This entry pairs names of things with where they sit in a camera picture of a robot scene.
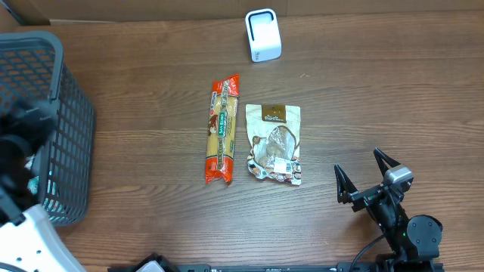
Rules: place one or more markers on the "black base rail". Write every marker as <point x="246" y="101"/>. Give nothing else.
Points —
<point x="155" y="262"/>

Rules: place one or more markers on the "teal snack packet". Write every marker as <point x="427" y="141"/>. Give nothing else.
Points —
<point x="50" y="205"/>

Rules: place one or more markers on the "white barcode scanner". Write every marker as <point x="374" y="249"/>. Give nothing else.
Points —
<point x="263" y="35"/>

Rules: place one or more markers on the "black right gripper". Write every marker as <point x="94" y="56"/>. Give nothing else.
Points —
<point x="347" y="189"/>

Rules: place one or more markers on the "grey plastic basket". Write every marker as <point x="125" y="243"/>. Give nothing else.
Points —
<point x="33" y="68"/>

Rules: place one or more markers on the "orange spaghetti packet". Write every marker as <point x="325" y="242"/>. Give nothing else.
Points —
<point x="221" y="130"/>

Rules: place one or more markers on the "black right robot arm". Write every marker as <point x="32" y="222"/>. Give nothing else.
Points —
<point x="414" y="241"/>

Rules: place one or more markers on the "brown white nut pouch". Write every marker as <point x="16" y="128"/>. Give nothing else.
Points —
<point x="274" y="134"/>

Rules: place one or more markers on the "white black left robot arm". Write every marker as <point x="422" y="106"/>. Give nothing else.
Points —
<point x="29" y="241"/>

